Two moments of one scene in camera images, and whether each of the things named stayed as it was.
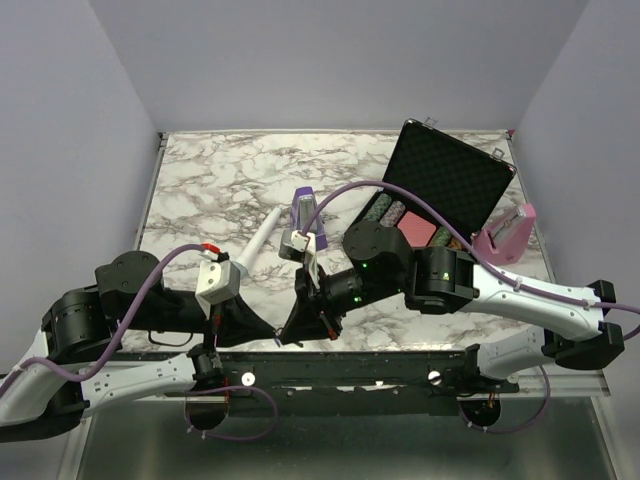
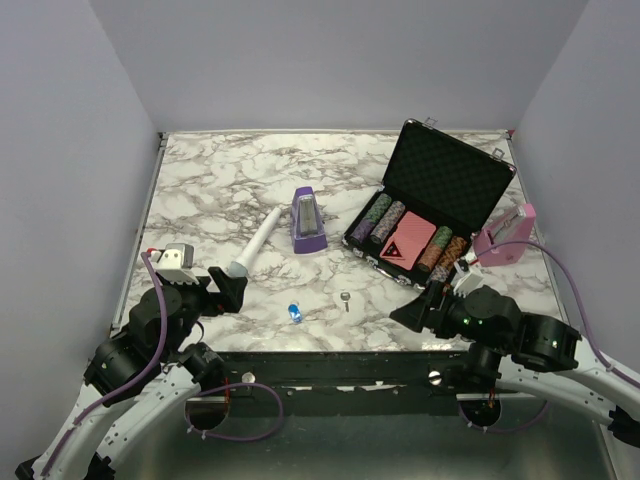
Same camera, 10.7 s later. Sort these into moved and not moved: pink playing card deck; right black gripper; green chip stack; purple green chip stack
Moved: right black gripper
Not moved: green chip stack; purple green chip stack; pink playing card deck
